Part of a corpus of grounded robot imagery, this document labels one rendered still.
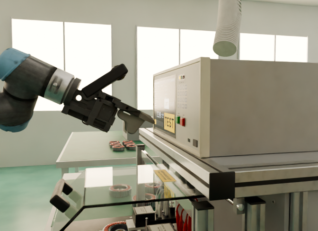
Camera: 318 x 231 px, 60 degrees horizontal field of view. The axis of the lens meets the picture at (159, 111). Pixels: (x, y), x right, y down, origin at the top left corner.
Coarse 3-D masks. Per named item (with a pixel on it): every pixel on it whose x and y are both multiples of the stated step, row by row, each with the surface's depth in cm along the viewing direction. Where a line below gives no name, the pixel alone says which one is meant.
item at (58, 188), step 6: (60, 180) 58; (60, 186) 55; (66, 186) 59; (54, 192) 52; (60, 192) 52; (66, 192) 59; (54, 198) 49; (60, 198) 50; (54, 204) 49; (60, 204) 50; (66, 204) 50; (60, 210) 50
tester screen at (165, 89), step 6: (174, 78) 73; (156, 84) 93; (162, 84) 85; (168, 84) 78; (174, 84) 73; (156, 90) 93; (162, 90) 85; (168, 90) 78; (174, 90) 73; (156, 96) 93; (162, 96) 85; (168, 96) 78; (174, 96) 73; (156, 102) 93; (162, 102) 85; (156, 108) 93; (162, 108) 85; (156, 114) 93; (162, 114) 85; (174, 114) 73; (162, 120) 85; (156, 126) 94; (168, 132) 79
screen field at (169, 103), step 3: (165, 99) 82; (168, 99) 78; (171, 99) 76; (174, 99) 73; (165, 102) 82; (168, 102) 78; (171, 102) 76; (174, 102) 73; (165, 105) 82; (168, 105) 78; (171, 105) 76; (174, 105) 73; (165, 108) 82; (168, 108) 78; (171, 108) 76; (174, 108) 73
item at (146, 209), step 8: (136, 208) 91; (144, 208) 91; (136, 216) 86; (144, 216) 87; (152, 216) 88; (168, 216) 90; (128, 224) 88; (136, 224) 86; (144, 224) 87; (152, 224) 87
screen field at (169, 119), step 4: (164, 116) 83; (168, 116) 78; (172, 116) 75; (164, 120) 83; (168, 120) 79; (172, 120) 75; (164, 124) 83; (168, 124) 79; (172, 124) 75; (164, 128) 83; (168, 128) 79; (172, 128) 75; (172, 132) 75
